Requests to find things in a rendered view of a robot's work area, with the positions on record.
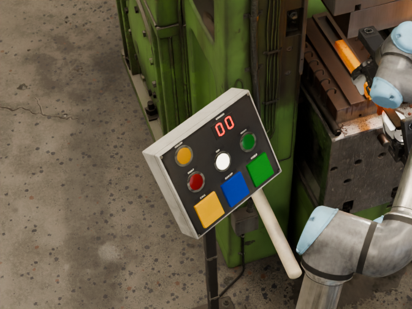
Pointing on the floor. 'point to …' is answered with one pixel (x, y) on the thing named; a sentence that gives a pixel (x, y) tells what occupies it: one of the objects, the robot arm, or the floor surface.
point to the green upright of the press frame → (224, 82)
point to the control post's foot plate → (220, 304)
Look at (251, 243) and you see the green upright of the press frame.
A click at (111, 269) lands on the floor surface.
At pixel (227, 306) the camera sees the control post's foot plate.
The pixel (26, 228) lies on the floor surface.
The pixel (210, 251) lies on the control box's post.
